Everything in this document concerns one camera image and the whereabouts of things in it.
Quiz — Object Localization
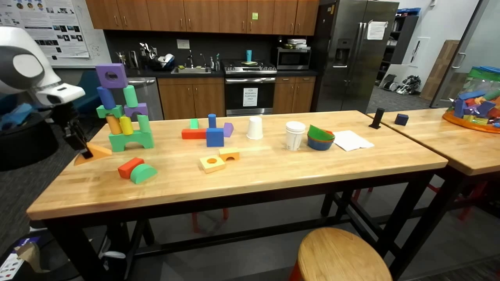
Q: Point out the yellow square block with hole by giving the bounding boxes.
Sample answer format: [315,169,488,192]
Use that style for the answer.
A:
[198,156,224,174]

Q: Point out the blue tilted foam block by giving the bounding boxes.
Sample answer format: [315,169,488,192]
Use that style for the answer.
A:
[96,86,115,109]

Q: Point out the blue cube foam block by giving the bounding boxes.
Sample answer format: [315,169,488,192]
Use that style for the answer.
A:
[205,128,224,147]

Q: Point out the stainless steel refrigerator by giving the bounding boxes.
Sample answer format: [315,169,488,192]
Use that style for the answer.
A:
[310,0,398,111]

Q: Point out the white upside-down cup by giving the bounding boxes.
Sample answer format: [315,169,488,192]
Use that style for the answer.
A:
[246,116,262,141]

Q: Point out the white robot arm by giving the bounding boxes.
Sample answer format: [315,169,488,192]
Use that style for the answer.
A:
[0,27,93,159]

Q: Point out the teal cup on stove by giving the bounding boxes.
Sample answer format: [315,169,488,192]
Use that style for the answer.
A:
[245,50,252,63]

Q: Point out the kitchen sink with faucet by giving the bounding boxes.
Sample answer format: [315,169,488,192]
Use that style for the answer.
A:
[171,52,210,75]

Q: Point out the purple square block with hole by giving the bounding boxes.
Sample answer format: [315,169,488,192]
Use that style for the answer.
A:
[95,63,127,89]

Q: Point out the orange cylinder foam block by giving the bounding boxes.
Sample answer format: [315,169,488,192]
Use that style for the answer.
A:
[105,116,121,134]

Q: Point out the yellow cylinder foam block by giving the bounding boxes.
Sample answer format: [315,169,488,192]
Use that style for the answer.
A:
[118,116,134,136]

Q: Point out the microwave oven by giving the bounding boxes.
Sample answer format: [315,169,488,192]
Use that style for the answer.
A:
[276,47,310,70]

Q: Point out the orange triangular foam block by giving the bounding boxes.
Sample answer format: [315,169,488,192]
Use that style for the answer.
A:
[73,144,112,166]

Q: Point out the stack of coloured bowls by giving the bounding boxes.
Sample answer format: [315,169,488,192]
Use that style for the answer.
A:
[307,125,334,152]

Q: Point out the white paper napkin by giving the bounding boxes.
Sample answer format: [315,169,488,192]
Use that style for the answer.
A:
[334,131,373,152]

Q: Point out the round wooden stool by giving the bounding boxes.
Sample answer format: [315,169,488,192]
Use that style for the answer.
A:
[288,228,391,281]

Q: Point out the red half-round foam block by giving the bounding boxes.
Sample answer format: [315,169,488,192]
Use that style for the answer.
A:
[116,158,143,180]

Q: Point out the small green cube block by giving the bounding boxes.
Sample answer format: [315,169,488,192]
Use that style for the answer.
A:
[188,119,199,130]

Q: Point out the purple half-round foam block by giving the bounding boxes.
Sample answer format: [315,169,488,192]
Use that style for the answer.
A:
[223,122,234,138]

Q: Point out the black table power post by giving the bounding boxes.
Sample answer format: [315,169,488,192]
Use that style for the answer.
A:
[368,108,384,130]

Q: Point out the white wall poster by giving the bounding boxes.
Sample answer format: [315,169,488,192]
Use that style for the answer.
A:
[0,0,90,61]

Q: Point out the red rectangular foam block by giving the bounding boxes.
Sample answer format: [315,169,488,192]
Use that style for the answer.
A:
[180,128,205,139]

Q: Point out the yellow arch foam block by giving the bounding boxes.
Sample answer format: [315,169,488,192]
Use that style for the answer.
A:
[218,149,240,161]

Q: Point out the black round ottoman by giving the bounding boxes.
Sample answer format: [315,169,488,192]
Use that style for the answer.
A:
[0,114,57,170]

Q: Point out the green half-round foam block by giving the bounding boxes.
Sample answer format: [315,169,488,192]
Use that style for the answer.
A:
[129,164,157,184]

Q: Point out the green bridge foam block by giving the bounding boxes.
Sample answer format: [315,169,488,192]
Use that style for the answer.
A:
[109,116,154,152]

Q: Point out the green notched foam block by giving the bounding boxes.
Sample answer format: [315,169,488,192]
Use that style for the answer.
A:
[95,105,123,119]

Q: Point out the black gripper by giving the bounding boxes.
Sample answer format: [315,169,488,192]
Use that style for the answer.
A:
[51,103,93,159]

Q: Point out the orange tray of toy blocks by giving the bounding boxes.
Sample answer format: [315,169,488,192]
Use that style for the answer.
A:
[441,91,500,134]

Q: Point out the green cylinder foam block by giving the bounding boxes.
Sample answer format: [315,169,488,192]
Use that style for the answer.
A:
[123,85,138,108]

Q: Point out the stainless steel oven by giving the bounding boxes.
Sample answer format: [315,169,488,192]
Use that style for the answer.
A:
[223,63,276,116]

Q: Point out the purple arch foam block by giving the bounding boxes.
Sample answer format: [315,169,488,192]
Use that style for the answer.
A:
[123,103,148,117]

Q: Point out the white paper cup stack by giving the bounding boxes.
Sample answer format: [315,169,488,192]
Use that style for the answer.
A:
[285,122,305,150]

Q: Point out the blue cylinder foam block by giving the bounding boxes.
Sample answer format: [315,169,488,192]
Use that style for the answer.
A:
[207,114,216,128]

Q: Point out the small dark blue cube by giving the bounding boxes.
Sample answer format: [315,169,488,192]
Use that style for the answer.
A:
[393,114,409,127]

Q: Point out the stainless steel dishwasher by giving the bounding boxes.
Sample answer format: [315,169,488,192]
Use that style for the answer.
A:
[127,77,162,120]

